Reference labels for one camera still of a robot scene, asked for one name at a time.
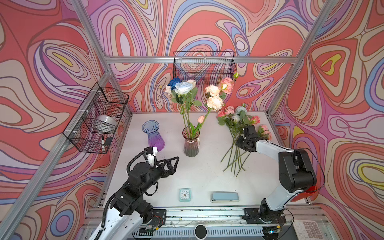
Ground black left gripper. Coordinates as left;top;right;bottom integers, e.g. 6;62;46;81
138;156;179;196

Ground pink grey glass vase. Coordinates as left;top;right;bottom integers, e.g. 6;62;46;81
182;127;200;158

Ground purple glass vase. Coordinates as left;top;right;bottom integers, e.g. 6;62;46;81
142;120;165;152

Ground pink tulip bud stem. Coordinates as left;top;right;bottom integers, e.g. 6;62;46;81
191;115;205;139

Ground pale blue white rose stem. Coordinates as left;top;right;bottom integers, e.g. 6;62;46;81
172;82;203;139

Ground cream carnation stem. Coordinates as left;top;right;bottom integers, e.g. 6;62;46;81
203;85;225;125

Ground pink carnation stem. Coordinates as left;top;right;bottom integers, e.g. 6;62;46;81
219;72;239;101

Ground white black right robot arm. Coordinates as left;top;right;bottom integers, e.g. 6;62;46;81
236;126;318;225

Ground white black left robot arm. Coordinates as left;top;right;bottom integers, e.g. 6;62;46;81
90;147;180;240

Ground artificial flower bunch on table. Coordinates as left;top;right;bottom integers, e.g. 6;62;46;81
218;104;272;177

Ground small teal alarm clock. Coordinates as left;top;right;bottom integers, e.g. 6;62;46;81
179;189;191;202

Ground black marker in basket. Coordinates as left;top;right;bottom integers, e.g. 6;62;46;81
101;135;106;153

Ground red plastic cup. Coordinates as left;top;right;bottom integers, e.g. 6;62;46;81
291;186;318;202

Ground white calculator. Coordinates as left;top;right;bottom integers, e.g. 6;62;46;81
293;220;325;240

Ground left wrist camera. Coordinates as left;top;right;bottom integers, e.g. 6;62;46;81
144;147;158;168

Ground black wire basket back wall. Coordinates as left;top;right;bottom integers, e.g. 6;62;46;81
173;50;239;86

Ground black wire basket wall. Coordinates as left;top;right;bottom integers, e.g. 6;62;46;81
64;83;129;154
173;50;239;86

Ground black wire basket left wall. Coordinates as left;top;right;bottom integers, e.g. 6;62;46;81
64;83;129;154

